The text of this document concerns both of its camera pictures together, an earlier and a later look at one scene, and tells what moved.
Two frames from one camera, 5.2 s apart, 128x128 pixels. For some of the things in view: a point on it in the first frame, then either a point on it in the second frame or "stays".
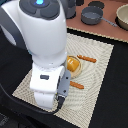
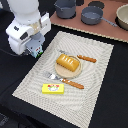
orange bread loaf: x=72 y=64 stays
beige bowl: x=121 y=18 stays
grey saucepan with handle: x=92 y=15 stays
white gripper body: x=50 y=85 → x=28 y=27
